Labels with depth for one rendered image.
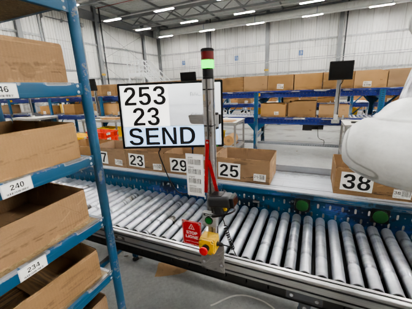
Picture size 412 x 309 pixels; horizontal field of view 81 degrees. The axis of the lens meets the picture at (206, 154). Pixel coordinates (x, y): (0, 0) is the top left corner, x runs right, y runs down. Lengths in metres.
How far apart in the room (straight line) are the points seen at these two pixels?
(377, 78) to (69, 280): 5.94
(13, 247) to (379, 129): 0.87
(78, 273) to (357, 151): 0.82
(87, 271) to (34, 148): 0.41
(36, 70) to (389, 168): 0.82
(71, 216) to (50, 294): 0.20
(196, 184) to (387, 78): 5.49
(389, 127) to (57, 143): 0.80
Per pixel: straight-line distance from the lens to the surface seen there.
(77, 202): 0.81
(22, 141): 0.69
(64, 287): 0.86
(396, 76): 6.18
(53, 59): 0.75
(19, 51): 0.71
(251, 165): 1.62
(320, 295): 1.24
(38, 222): 0.75
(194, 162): 1.05
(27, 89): 0.67
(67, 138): 0.75
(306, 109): 5.79
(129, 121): 1.19
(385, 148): 0.65
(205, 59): 0.98
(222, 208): 1.04
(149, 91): 1.16
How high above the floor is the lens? 1.52
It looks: 16 degrees down
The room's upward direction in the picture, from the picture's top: 2 degrees counter-clockwise
